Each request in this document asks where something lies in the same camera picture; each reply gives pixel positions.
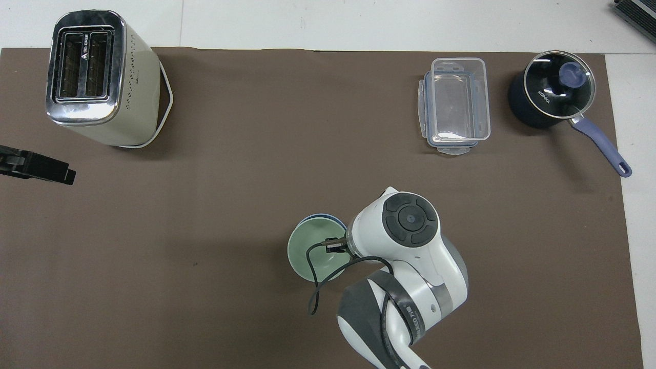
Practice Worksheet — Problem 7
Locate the black cable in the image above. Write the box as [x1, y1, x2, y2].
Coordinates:
[306, 237, 396, 359]

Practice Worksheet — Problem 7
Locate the clear plastic food container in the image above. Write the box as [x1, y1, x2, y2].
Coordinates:
[430, 57, 491, 142]

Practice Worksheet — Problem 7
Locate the black stand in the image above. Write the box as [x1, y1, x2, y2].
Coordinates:
[613, 0, 656, 29]

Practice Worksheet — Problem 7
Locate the glass lid with blue knob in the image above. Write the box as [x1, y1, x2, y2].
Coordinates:
[523, 50, 597, 120]

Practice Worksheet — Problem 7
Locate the clear lid with blue seal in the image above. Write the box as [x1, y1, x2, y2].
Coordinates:
[417, 70, 481, 156]

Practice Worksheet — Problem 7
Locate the dark blue saucepan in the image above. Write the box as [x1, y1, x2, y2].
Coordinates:
[508, 50, 633, 178]

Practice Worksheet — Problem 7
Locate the green bowl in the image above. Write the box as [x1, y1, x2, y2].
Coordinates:
[287, 219, 354, 282]

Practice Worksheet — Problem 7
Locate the cream and chrome toaster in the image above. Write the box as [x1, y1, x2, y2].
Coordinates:
[46, 10, 174, 149]

